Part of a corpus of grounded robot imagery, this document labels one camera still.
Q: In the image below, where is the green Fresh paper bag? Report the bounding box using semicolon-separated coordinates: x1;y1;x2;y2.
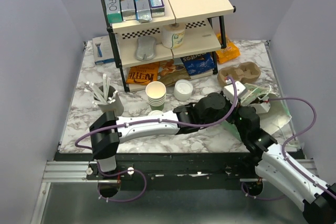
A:
221;83;293;152

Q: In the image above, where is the single green paper cup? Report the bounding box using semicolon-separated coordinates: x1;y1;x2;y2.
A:
148;110;164;116

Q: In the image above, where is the stack of green paper cups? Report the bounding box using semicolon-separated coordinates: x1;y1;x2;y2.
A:
145;81;166;111

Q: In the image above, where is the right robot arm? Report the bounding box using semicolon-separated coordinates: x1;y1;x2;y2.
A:
234;106;335;223

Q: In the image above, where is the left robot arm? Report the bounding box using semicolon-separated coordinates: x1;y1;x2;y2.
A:
89;92;238;179

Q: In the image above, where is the stack of white plastic lids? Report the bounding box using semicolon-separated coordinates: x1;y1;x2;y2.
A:
174;79;193;101

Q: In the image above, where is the blue Doritos bag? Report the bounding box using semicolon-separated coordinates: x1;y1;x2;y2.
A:
181;52;215;76

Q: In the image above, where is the cardboard cup carrier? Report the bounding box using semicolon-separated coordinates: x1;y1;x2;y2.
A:
217;62;261;87

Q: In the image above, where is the brown chips bag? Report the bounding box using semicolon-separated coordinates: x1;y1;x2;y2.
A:
158;58;191;87

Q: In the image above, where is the orange yellow snack bag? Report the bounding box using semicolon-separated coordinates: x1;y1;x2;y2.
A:
215;36;240;64

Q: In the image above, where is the beige three-tier shelf rack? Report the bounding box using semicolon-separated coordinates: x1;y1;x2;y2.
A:
106;0;236;92

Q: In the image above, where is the white patterned paper cup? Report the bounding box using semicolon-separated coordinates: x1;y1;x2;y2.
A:
161;23;186;49

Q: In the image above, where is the grey straw holder cup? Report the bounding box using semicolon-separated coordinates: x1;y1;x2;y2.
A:
84;73;124;116

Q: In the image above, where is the silver blue RiO box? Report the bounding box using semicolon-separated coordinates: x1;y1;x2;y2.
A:
134;0;152;23

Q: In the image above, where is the blue razor package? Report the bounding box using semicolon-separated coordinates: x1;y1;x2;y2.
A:
92;36;115;65

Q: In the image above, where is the teal RiO box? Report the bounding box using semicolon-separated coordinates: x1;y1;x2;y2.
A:
104;0;123;24

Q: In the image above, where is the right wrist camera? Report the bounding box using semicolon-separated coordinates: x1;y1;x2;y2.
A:
249;101;271;114

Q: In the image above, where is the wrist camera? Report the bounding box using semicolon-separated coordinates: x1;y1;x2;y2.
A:
223;80;249;103
249;101;271;114

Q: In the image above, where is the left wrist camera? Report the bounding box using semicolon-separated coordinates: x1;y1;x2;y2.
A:
223;80;249;103

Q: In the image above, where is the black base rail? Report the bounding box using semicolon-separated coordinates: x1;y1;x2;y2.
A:
55;153;266;195

